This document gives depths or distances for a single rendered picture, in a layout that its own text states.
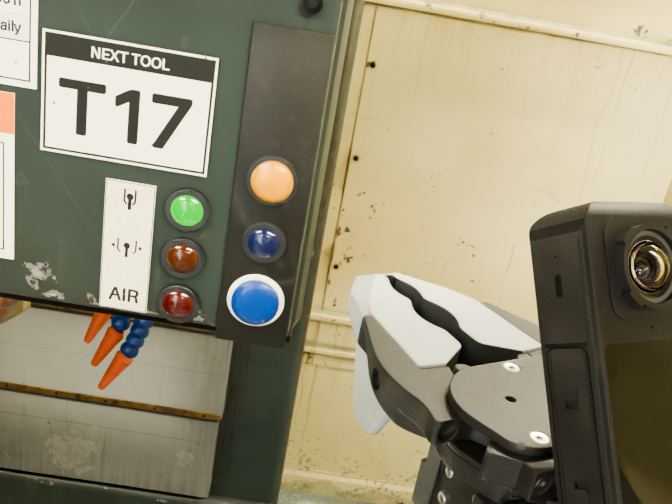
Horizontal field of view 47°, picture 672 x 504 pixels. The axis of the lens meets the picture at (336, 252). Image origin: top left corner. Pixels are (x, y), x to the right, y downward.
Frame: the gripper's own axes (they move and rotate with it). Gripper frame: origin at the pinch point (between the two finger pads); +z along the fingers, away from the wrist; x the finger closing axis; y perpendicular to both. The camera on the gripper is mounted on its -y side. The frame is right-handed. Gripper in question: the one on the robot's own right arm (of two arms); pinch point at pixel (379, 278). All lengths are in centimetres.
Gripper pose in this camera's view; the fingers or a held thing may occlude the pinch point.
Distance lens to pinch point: 36.0
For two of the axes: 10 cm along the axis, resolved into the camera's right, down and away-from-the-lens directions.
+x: 8.7, -0.6, 5.0
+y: -1.7, 9.1, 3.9
